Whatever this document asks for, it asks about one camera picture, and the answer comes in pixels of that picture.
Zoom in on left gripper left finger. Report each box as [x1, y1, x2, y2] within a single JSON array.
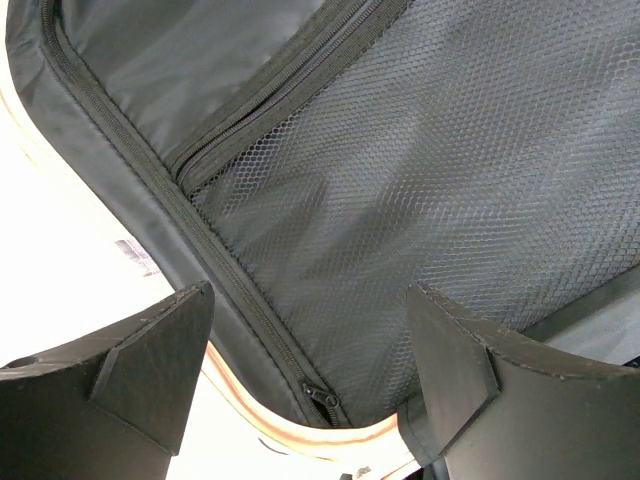
[[1, 281, 215, 479]]

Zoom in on pink hard-shell suitcase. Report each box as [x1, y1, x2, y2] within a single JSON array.
[[2, 1, 639, 479]]

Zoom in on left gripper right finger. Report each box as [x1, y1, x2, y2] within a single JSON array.
[[407, 285, 639, 479]]

